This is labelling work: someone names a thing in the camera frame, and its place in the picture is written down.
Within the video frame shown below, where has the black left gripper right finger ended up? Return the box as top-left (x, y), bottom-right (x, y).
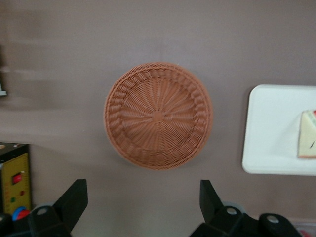
top-left (190, 179), bottom-right (257, 237)

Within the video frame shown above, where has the cream rectangular tray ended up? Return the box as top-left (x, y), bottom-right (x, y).
top-left (241, 84), bottom-right (316, 175)

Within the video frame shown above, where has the triangular sandwich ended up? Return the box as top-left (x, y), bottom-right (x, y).
top-left (297, 108), bottom-right (316, 158)

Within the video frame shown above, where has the black food warmer machine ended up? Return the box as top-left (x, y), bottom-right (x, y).
top-left (0, 142), bottom-right (32, 219)

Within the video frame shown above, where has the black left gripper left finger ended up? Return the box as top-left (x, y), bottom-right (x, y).
top-left (28, 179), bottom-right (89, 237)

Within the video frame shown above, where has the round brown wicker basket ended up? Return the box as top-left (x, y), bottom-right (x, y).
top-left (103, 61), bottom-right (213, 171)

